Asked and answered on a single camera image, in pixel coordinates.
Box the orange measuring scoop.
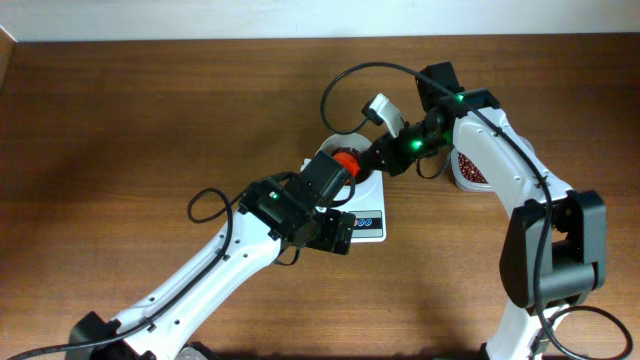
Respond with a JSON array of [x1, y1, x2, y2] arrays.
[[333, 152, 361, 177]]

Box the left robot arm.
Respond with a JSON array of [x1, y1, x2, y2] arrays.
[[66, 151, 355, 359]]

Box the black cable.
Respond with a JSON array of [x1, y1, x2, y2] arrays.
[[319, 60, 635, 360], [4, 169, 357, 360]]

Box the red beans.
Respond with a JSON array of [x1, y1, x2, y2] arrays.
[[457, 153, 487, 184]]

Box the white digital kitchen scale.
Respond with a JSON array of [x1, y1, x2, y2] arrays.
[[319, 159, 388, 245]]

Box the right black cable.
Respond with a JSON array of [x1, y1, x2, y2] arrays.
[[319, 60, 635, 360]]

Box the clear plastic container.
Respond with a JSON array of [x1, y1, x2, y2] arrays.
[[450, 148, 493, 192]]

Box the white round bowl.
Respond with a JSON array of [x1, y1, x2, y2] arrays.
[[319, 134, 377, 187]]

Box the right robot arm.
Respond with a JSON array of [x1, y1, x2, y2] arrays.
[[360, 62, 607, 359]]

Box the left black cable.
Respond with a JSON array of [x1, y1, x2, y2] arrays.
[[4, 169, 357, 360]]

